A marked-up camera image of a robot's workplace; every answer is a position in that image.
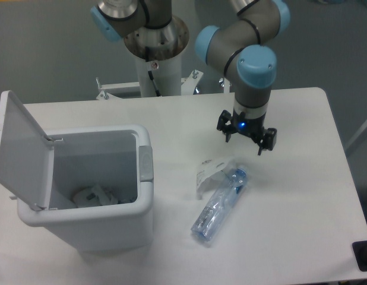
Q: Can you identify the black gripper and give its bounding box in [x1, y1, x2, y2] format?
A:
[216, 110, 277, 156]

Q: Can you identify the clear plastic water bottle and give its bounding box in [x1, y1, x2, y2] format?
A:
[191, 164, 249, 244]

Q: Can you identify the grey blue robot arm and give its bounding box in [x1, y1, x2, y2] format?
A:
[90, 1, 290, 151]

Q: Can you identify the white trash can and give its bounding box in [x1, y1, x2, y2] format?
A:
[17, 125, 154, 251]

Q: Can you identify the trash pile inside can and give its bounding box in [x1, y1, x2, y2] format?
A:
[72, 184, 137, 208]

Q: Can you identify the white trash can lid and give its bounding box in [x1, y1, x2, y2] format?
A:
[0, 90, 54, 211]

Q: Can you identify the black clamp at table edge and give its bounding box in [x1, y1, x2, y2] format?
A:
[352, 240, 367, 272]

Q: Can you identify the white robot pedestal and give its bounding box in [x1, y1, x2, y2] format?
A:
[135, 55, 182, 97]

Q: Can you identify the black cable on pedestal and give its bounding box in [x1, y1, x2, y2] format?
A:
[144, 46, 162, 97]

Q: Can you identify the white frame at right edge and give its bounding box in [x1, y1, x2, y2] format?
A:
[344, 119, 367, 157]

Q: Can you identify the white pedestal base frame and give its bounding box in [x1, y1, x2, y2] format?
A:
[94, 68, 234, 101]

